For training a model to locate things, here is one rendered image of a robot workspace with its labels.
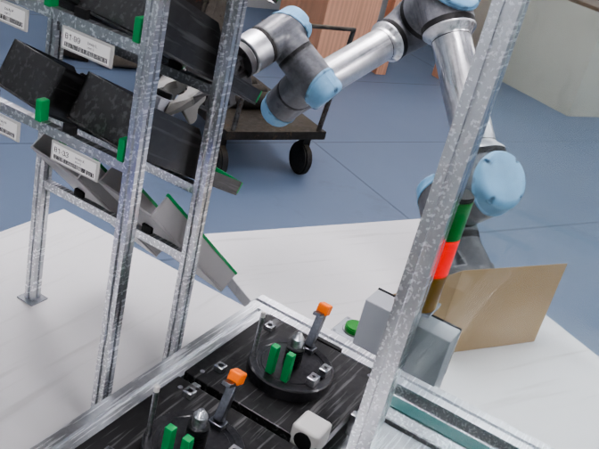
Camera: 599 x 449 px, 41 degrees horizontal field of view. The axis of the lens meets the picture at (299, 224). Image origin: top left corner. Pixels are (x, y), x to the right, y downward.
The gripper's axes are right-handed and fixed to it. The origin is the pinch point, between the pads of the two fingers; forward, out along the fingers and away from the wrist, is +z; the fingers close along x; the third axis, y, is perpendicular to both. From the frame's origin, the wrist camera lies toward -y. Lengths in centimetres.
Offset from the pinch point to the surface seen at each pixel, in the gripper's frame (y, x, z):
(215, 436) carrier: 17, -45, 33
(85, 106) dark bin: -13.6, -8.5, 17.6
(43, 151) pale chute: 3.0, 8.8, 18.8
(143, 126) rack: -18.8, -24.9, 19.1
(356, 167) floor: 243, 141, -215
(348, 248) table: 65, -7, -38
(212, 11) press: 206, 294, -248
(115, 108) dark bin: -14.9, -14.0, 16.1
